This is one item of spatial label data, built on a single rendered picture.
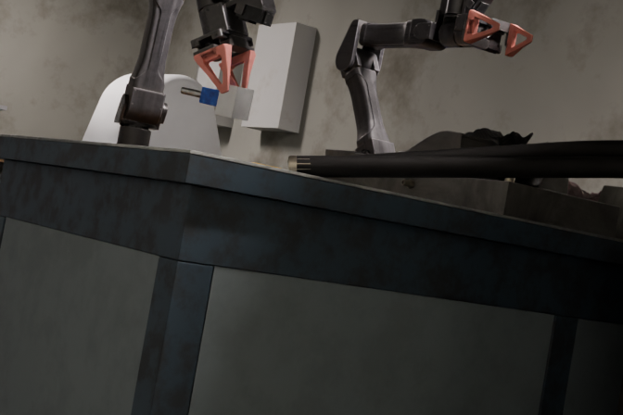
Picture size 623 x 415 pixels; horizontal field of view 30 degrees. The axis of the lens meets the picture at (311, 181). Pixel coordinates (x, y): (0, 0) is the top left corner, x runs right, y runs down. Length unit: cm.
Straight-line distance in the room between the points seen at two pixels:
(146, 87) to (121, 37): 700
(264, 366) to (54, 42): 768
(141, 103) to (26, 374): 74
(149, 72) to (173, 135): 448
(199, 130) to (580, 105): 233
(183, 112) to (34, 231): 504
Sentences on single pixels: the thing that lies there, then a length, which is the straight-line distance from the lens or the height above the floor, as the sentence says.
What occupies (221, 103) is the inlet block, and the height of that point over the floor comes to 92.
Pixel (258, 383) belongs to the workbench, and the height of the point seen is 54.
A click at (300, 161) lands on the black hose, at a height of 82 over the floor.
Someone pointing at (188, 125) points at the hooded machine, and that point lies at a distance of 681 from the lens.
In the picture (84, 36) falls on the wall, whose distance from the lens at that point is 914.
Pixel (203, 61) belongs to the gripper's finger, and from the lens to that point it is 197.
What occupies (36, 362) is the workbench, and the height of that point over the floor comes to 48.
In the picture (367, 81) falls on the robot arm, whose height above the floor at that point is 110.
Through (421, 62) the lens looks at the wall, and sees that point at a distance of 657.
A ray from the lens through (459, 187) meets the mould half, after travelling 189.
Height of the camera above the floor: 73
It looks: 2 degrees up
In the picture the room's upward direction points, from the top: 10 degrees clockwise
